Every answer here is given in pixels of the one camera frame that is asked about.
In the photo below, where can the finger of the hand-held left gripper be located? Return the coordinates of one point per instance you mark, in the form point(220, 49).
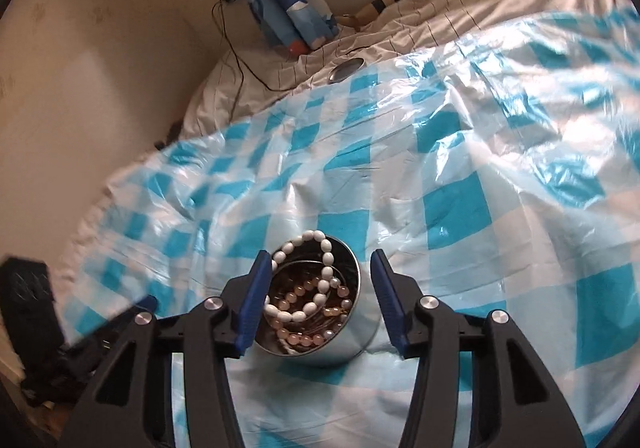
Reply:
point(125, 314)

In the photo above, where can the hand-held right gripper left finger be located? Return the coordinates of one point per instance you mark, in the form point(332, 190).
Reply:
point(252, 298)

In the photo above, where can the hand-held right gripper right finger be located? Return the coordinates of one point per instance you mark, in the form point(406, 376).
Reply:
point(387, 298)

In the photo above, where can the round metal tin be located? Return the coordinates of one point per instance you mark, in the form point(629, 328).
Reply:
point(345, 343)

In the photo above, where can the blue white checkered plastic sheet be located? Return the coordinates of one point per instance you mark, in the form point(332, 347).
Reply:
point(475, 178)

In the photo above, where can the round metal tin lid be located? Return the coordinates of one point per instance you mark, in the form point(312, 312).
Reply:
point(346, 70)

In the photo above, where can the white duvet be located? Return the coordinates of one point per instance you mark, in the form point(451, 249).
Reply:
point(450, 13)

